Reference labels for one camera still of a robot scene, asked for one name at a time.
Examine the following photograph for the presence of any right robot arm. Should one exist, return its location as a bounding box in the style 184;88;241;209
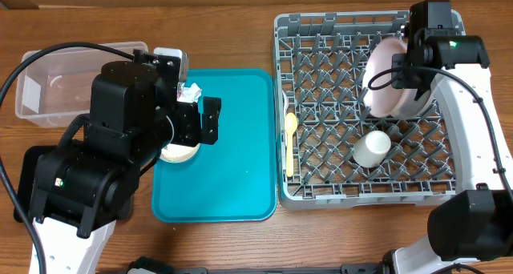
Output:
390;0;512;273

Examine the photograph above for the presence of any grey plate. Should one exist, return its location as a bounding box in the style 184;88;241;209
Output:
390;89;433;120

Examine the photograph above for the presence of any clear plastic bin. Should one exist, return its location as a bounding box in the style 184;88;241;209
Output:
14;40;150;129

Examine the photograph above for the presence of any black bin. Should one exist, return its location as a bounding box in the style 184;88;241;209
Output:
13;146;134;223

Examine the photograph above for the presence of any grey dishwasher rack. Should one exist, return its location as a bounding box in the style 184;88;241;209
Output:
273;10;456;210

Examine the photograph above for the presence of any white plastic fork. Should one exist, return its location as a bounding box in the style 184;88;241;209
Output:
282;91;289;117

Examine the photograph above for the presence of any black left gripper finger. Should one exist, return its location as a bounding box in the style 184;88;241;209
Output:
172;102;201;146
201;96;221;145

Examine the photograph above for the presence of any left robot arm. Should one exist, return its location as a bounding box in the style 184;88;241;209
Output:
24;48;221;273

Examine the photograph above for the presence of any pink rimmed white plate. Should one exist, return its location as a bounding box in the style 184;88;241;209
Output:
362;36;410;119

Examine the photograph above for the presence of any white paper cup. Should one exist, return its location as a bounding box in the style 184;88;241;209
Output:
353;131;391;167

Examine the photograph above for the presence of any teal plastic tray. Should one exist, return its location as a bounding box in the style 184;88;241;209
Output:
151;69;277;224

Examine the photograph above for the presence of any grey bowl with rice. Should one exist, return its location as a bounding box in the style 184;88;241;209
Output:
160;143;200;163

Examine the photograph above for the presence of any yellow plastic spoon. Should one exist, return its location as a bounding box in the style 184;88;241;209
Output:
285;112;298;177

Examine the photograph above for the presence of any crumpled white napkin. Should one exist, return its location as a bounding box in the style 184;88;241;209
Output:
177;83;202;103

